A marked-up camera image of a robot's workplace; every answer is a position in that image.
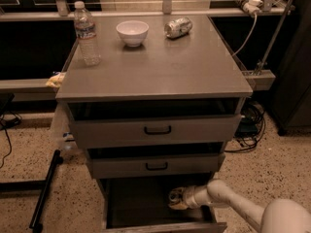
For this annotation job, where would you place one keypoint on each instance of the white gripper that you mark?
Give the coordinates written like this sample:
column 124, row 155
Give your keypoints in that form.
column 190, row 196

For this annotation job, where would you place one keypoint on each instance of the redbull can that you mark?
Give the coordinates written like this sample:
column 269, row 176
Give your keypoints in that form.
column 174, row 197

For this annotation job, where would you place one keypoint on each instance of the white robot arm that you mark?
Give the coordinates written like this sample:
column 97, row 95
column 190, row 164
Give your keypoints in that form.
column 279, row 216

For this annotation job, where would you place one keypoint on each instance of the middle grey drawer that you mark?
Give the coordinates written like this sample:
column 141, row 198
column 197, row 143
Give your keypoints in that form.
column 104, row 168

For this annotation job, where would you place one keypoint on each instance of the bottom grey open drawer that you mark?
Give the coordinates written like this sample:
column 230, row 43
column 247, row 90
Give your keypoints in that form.
column 140, row 205

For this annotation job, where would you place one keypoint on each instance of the top grey drawer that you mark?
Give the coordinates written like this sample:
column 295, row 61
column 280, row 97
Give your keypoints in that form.
column 96, row 134

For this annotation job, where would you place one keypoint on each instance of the grey metal drawer cabinet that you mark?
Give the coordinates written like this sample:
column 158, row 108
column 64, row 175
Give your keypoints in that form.
column 194, row 76

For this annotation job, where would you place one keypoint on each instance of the crushed silver soda can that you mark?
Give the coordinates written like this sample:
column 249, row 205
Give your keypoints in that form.
column 177, row 28

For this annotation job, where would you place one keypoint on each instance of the clear plastic bag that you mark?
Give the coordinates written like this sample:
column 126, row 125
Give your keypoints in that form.
column 61, row 133

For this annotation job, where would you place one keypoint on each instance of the black metal stand leg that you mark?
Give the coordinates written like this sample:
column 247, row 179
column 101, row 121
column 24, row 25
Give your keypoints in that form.
column 42, row 185

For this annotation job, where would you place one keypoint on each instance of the white ceramic bowl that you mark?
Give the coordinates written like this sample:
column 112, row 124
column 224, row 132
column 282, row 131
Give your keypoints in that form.
column 133, row 32

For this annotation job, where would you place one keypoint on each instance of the clear plastic water bottle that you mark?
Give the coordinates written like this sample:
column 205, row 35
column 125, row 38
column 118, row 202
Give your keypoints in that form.
column 86, row 34

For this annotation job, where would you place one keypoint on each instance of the white power strip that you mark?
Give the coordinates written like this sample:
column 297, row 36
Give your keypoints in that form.
column 250, row 7

